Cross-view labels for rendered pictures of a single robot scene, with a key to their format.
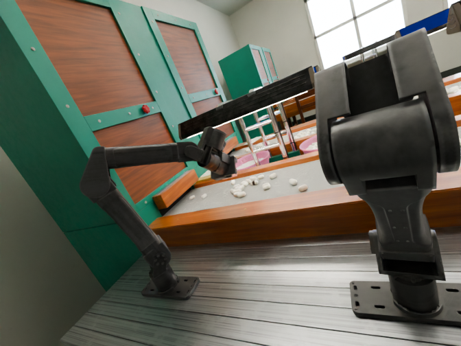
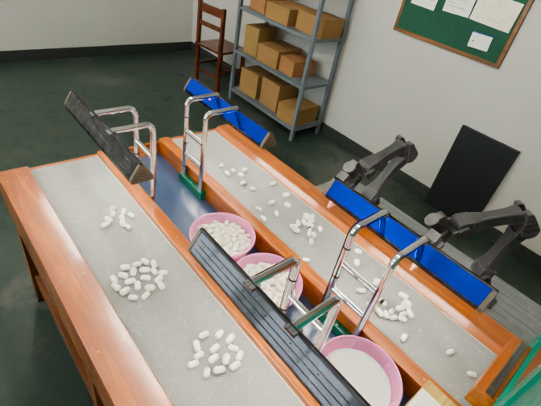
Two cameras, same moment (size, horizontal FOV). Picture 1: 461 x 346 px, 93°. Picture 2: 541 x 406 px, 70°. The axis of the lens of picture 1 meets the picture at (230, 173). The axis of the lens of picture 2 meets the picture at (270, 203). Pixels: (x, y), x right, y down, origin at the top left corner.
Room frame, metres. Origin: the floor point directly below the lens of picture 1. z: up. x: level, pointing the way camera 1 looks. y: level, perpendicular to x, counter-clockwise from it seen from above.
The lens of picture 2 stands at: (2.00, -0.34, 1.83)
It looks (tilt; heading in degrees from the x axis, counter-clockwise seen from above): 37 degrees down; 192
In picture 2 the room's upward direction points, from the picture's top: 12 degrees clockwise
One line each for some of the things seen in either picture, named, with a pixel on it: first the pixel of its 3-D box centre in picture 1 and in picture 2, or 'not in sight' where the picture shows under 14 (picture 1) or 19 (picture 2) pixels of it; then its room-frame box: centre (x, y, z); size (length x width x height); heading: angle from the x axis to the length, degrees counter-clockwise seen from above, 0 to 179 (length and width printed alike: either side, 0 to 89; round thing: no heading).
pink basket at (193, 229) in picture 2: not in sight; (221, 242); (0.89, -0.75, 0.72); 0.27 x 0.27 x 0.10
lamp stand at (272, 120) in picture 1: (258, 141); (367, 280); (0.99, -0.18, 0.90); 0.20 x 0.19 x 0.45; 60
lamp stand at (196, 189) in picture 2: not in sight; (208, 146); (0.51, -1.01, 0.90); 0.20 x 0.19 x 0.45; 60
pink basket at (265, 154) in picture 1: (250, 167); (354, 381); (1.26, -0.12, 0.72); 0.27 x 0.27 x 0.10
